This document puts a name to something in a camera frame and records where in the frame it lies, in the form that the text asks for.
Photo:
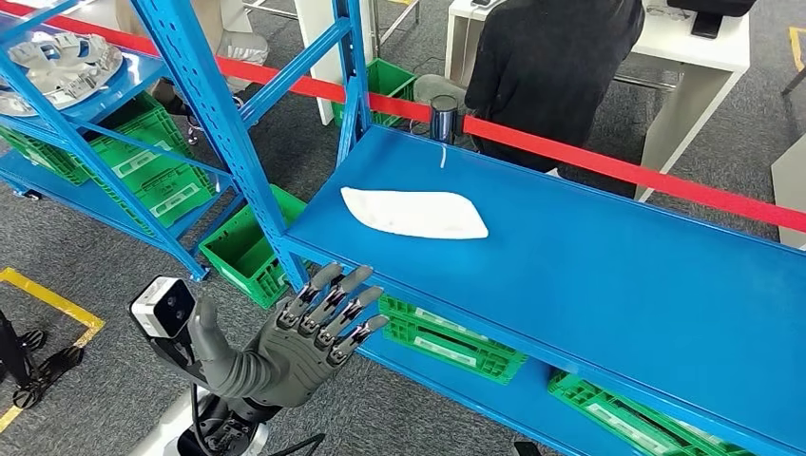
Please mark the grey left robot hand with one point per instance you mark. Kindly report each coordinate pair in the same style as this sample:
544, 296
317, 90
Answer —
283, 359

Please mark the black stand base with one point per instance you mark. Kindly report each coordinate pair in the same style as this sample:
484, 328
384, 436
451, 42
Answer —
44, 371

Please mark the blue metal shelf rack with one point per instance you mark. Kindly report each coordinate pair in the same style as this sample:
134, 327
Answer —
567, 283
94, 204

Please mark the yellow floor tape square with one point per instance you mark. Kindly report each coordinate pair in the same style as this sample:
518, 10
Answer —
57, 302

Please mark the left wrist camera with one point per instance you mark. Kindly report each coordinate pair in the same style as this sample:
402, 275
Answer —
160, 308

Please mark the steel stanchion post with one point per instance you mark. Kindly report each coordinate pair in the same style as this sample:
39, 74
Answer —
444, 119

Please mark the white cabinet panel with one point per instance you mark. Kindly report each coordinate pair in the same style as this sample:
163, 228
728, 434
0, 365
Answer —
321, 38

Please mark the silver metal part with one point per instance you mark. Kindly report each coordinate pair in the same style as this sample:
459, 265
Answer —
63, 69

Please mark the phone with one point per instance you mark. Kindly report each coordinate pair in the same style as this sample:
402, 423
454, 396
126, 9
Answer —
706, 25

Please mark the person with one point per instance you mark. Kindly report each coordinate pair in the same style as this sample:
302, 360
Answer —
242, 47
554, 69

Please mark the white desk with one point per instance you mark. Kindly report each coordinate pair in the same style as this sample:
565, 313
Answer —
692, 82
790, 195

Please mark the white curved plastic part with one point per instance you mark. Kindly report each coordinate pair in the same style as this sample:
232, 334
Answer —
415, 214

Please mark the red barrier tape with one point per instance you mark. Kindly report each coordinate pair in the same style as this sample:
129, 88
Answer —
629, 169

